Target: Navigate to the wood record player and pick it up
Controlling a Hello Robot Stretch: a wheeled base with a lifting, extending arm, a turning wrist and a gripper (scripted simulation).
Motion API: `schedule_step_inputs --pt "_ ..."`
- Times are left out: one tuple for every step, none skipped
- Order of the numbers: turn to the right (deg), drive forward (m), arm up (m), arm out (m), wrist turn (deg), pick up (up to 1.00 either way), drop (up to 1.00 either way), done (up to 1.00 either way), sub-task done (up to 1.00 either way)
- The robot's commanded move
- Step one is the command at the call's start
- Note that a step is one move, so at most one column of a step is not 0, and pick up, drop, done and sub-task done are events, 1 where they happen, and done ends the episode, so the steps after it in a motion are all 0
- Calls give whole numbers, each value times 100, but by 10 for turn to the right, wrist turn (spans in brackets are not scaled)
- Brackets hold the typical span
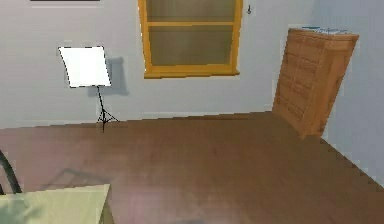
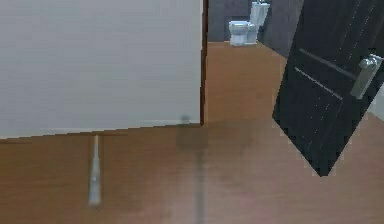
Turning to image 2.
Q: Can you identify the white toilet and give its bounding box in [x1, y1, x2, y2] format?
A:
[228, 1, 271, 47]

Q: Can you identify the grey baseball bat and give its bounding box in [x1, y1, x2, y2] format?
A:
[87, 134, 102, 208]

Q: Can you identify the black room door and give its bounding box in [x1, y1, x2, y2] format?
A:
[271, 0, 384, 178]

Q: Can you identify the silver door handle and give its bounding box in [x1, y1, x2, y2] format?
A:
[350, 53, 384, 100]

